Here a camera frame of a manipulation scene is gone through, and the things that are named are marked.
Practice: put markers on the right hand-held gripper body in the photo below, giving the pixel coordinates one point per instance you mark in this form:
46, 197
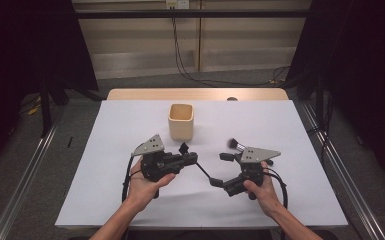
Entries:
256, 154

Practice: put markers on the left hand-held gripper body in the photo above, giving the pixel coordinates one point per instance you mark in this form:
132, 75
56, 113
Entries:
151, 146

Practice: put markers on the thick black makeup brush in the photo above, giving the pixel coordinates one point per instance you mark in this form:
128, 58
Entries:
232, 143

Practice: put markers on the beige square cup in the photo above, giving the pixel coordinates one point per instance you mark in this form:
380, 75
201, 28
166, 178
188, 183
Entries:
181, 130

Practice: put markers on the person's right hand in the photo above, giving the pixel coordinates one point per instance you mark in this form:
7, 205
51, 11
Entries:
266, 196

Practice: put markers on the person's left hand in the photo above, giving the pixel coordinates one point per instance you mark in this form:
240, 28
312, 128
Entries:
141, 190

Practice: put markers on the white table mat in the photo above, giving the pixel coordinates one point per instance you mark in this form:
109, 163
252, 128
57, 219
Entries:
196, 206

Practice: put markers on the round brown table grommet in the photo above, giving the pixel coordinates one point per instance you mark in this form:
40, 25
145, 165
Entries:
231, 98

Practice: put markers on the small black floor object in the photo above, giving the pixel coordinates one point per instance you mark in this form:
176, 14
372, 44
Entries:
69, 142

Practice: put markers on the black metal stand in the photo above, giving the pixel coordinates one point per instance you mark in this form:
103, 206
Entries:
45, 110

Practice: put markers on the black curtain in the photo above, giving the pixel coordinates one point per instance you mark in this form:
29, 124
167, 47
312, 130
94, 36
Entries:
30, 50
363, 66

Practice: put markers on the metal floor rail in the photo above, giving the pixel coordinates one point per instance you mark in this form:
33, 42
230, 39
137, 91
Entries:
353, 186
26, 173

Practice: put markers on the black horizontal frame bar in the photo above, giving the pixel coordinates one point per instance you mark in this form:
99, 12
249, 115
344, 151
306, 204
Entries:
193, 13

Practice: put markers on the white wall socket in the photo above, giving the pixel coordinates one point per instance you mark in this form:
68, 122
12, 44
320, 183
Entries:
177, 4

